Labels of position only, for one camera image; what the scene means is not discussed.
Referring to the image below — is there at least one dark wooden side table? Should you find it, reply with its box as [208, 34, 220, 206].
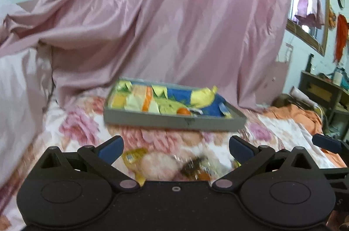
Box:
[298, 53, 349, 136]

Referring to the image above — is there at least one pale pink quilt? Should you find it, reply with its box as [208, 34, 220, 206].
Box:
[0, 0, 54, 188]

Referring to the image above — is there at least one grey rectangular tray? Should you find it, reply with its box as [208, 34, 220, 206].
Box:
[104, 77, 247, 132]

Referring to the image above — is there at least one orange red biscuit packet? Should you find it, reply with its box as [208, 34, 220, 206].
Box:
[179, 156, 218, 181]

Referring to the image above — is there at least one round bun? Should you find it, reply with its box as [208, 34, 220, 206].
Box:
[139, 152, 180, 181]

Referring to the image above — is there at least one floral bed cover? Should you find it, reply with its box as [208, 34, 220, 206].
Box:
[0, 91, 349, 231]

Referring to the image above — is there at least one pink satin curtain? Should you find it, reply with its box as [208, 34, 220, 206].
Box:
[1, 0, 291, 108]

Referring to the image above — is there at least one yellow dried snack pouch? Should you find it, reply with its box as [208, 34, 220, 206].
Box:
[122, 148, 148, 187]

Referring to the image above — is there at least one yellow white bread packet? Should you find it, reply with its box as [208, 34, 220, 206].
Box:
[108, 80, 168, 114]

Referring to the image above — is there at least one orange cloth on bed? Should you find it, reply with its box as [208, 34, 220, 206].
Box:
[258, 104, 335, 168]

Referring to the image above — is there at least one small orange fruit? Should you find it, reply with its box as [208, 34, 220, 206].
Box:
[176, 107, 191, 116]

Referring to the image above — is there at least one yellow wrapper in tray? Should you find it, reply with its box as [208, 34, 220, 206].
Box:
[190, 86, 218, 109]

